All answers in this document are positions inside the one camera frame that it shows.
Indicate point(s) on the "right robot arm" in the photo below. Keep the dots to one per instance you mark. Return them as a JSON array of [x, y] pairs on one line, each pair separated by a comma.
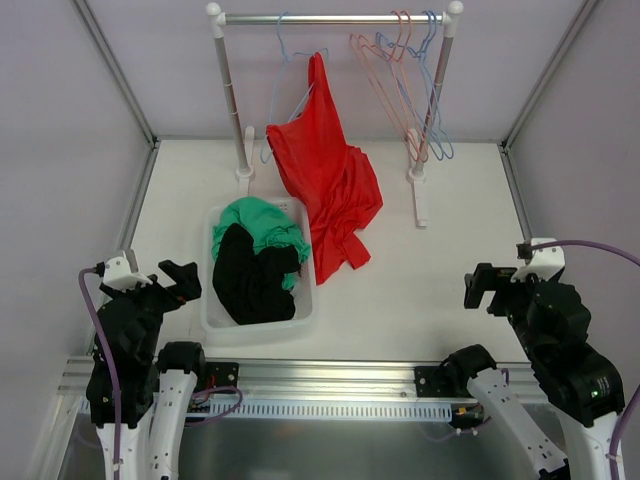
[[551, 323]]

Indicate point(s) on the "pink hanger of green top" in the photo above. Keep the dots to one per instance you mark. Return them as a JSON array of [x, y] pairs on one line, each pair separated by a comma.
[[375, 75]]

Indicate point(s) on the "light blue hanger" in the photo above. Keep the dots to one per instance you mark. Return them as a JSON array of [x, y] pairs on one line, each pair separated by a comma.
[[407, 123], [434, 138]]

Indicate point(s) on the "black tank top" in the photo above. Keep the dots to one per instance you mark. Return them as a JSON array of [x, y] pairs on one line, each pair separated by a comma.
[[249, 285]]

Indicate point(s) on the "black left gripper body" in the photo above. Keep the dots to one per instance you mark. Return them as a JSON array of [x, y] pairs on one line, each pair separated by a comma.
[[163, 294]]

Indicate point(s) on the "aluminium mounting rail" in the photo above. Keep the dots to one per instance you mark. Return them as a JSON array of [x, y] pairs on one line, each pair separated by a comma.
[[318, 380]]

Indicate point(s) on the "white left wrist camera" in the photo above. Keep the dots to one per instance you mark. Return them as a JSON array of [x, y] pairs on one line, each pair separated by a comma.
[[121, 271]]

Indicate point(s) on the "white slotted cable duct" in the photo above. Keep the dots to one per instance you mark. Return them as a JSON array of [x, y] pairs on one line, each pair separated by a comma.
[[403, 410]]

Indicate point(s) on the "white plastic basket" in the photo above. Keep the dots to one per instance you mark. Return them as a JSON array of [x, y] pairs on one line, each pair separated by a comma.
[[221, 330]]

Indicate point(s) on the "blue hanger of red top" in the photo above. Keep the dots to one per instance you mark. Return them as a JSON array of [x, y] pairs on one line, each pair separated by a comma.
[[295, 106]]

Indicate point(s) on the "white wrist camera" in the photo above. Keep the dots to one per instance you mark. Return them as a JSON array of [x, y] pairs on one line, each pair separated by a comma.
[[540, 260], [121, 271]]

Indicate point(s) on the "pink hanger of black top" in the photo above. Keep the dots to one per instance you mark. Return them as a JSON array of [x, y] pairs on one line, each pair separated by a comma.
[[405, 75]]

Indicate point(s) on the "white clothes rack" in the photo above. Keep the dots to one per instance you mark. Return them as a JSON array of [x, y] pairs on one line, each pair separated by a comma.
[[375, 68]]

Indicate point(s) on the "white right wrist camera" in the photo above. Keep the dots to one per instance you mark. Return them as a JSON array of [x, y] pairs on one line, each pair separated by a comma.
[[540, 260]]

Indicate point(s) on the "red tank top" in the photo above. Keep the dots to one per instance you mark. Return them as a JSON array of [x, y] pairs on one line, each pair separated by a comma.
[[333, 179]]

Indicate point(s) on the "green tank top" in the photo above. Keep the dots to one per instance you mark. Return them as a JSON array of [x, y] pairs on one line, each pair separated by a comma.
[[267, 224]]

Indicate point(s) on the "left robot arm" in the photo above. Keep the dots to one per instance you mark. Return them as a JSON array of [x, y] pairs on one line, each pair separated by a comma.
[[139, 392]]

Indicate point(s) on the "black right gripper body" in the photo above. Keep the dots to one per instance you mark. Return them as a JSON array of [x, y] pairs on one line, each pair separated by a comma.
[[501, 293]]

